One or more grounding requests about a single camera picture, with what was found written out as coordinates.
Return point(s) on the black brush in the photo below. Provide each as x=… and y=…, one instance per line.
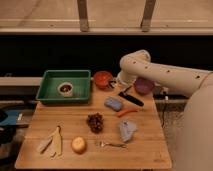
x=130, y=98

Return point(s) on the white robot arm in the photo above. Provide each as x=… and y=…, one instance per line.
x=195, y=140

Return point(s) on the red-brown bowl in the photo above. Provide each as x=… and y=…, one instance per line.
x=102, y=78

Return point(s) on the blue sponge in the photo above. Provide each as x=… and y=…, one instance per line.
x=113, y=103

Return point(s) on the orange carrot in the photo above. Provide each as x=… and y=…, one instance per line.
x=125, y=111

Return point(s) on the bunch of dark grapes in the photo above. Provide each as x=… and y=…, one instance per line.
x=95, y=122

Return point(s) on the purple bowl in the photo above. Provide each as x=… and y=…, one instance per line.
x=143, y=86

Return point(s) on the small white cup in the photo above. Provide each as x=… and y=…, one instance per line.
x=65, y=89

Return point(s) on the grey crumpled cloth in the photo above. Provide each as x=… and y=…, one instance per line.
x=127, y=129

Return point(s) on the green plastic tray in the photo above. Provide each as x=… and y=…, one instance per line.
x=48, y=90

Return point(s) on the metal fork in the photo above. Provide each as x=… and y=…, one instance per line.
x=103, y=144

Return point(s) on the yellow round fruit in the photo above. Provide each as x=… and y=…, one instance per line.
x=78, y=145

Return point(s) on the blue object at left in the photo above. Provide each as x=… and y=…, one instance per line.
x=13, y=117

